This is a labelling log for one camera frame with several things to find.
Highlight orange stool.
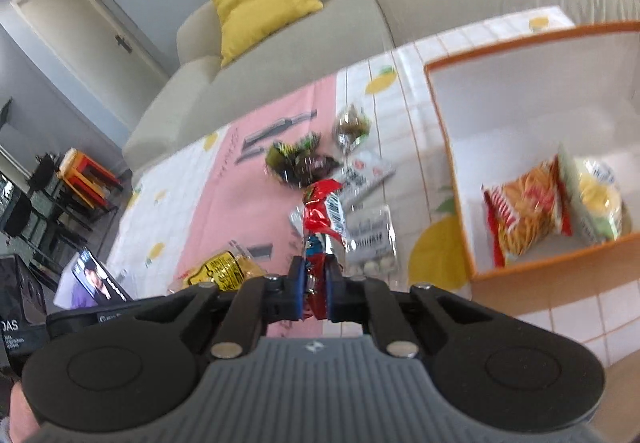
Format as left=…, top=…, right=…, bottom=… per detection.
left=56, top=148, right=122, bottom=211

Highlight brown nuts clear packet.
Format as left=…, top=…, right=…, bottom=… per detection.
left=332, top=104, right=371, bottom=155

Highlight silver spicy strips packet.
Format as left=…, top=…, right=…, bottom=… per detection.
left=331, top=152, right=396, bottom=209

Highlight orange cardboard box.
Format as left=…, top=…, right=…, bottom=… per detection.
left=425, top=22, right=639, bottom=319

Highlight yellow chips clear bag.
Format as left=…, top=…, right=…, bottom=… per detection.
left=558, top=144, right=624, bottom=246

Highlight white candies clear bag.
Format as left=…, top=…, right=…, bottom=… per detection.
left=343, top=206, right=399, bottom=278

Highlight beige sofa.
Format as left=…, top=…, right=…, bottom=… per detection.
left=122, top=0, right=639, bottom=172

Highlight white door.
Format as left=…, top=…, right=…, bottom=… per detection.
left=11, top=0, right=168, bottom=131

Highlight dark green snack packet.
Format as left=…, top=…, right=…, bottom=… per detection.
left=265, top=132, right=341, bottom=189

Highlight red foil snack bag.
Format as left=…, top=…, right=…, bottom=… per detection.
left=295, top=179, right=346, bottom=321

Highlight pink white patterned tablecloth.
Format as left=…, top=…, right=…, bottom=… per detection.
left=106, top=7, right=639, bottom=365

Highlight red fries snack bag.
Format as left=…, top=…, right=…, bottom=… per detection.
left=482, top=155, right=573, bottom=267

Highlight yellow label snack bag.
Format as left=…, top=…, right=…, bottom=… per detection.
left=168, top=247, right=266, bottom=293

